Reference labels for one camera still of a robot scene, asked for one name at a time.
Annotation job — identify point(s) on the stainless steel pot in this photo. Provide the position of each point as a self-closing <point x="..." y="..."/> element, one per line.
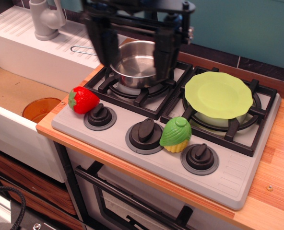
<point x="134" y="66"/>

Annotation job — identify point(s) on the left teal cabinet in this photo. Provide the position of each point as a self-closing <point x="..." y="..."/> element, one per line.
<point x="72" y="5"/>

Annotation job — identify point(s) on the toy corncob with green husk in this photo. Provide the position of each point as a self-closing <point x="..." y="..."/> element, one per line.
<point x="176" y="135"/>

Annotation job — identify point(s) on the red toy strawberry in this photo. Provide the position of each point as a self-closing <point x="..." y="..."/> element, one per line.
<point x="81" y="100"/>

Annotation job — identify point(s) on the middle black stove knob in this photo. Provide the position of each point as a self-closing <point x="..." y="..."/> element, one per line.
<point x="144" y="137"/>

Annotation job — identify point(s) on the wood grain drawer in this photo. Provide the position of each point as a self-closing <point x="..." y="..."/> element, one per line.
<point x="45" y="196"/>

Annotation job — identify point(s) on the black stove knob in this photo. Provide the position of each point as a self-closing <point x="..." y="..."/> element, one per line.
<point x="100" y="118"/>
<point x="144" y="137"/>
<point x="199" y="159"/>

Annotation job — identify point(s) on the grey toy faucet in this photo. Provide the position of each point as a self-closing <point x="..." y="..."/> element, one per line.
<point x="47" y="22"/>

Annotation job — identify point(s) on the white toy sink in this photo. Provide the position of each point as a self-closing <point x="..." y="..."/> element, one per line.
<point x="31" y="69"/>

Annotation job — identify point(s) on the left black burner grate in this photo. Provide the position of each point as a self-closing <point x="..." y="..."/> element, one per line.
<point x="149" y="102"/>

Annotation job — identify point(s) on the toy oven door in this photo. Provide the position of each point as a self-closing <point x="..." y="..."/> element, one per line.
<point x="124" y="203"/>

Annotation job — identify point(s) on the right black burner grate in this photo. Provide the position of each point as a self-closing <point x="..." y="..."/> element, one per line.
<point x="241" y="134"/>

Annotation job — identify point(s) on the black burner grate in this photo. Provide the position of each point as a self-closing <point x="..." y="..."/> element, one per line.
<point x="241" y="134"/>
<point x="149" y="102"/>

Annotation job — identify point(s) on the grey toy stove top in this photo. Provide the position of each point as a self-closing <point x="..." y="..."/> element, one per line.
<point x="229" y="185"/>

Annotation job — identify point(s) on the right black stove knob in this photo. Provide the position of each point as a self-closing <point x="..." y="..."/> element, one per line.
<point x="199" y="159"/>

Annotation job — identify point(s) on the left black stove knob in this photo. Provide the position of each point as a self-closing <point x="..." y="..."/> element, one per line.
<point x="100" y="118"/>

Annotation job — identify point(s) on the light green plastic plate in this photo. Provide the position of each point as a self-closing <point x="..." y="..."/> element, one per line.
<point x="218" y="95"/>

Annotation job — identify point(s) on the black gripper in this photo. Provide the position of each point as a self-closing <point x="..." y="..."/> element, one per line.
<point x="167" y="20"/>

